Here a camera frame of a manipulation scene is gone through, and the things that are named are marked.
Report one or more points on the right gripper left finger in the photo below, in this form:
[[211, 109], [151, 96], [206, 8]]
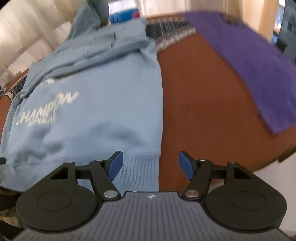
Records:
[[70, 195]]

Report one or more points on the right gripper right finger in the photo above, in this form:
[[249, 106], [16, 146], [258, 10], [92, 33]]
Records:
[[232, 196]]

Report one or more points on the light blue Champion hoodie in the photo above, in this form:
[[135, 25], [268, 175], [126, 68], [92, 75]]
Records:
[[99, 92]]

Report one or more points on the purple cloth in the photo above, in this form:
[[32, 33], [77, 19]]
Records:
[[269, 76]]

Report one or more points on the white sheer curtain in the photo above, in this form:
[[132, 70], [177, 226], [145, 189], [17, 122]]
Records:
[[32, 29]]

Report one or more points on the navy patterned rug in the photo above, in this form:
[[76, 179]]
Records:
[[166, 32]]

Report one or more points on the blue tissue pack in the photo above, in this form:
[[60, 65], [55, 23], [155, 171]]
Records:
[[124, 16]]

